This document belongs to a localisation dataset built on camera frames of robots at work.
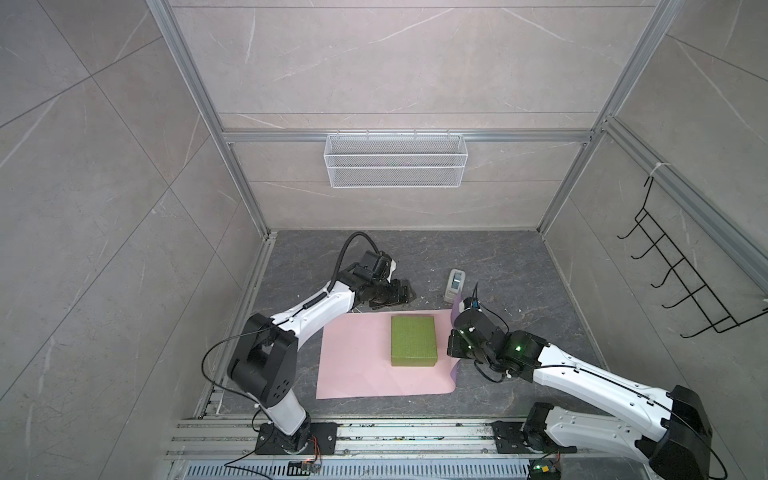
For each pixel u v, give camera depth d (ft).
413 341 2.71
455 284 3.29
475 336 1.88
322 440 2.40
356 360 2.87
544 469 2.30
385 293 2.45
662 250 2.38
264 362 1.48
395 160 3.32
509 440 2.40
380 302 2.50
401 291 2.55
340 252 2.16
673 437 1.27
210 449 2.39
